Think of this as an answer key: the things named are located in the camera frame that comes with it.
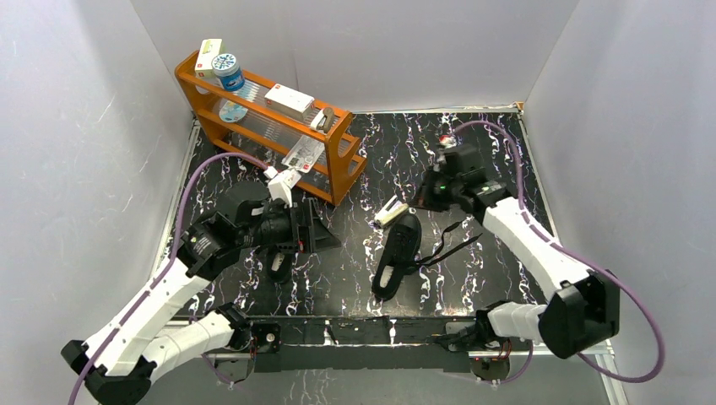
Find white rectangular box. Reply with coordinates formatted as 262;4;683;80
264;84;315;122

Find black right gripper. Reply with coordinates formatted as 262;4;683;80
407;165;460;213

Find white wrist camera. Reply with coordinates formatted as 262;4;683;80
263;166;301;207
437;134;458;163

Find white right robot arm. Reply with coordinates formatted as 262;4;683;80
410;144;621;359

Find aluminium frame rail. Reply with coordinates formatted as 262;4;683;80
111;316;616;362

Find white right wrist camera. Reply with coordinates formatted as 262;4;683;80
437;134;458;163

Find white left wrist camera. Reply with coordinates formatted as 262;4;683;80
263;166;301;207

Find blue lidded round jar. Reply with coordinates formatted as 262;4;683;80
211;53;245;92

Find white yellow carton box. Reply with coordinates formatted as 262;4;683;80
194;38;224;79

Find clear plastic packet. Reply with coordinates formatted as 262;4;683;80
282;135;324;173

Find light blue round disc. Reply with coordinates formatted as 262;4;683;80
219;100;248;123

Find orange wooden shelf rack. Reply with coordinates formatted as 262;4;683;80
175;51;366;206

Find black canvas shoe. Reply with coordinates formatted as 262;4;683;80
264;246;295;284
372;213;482;300

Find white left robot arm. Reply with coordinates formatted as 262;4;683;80
61;181;340;404

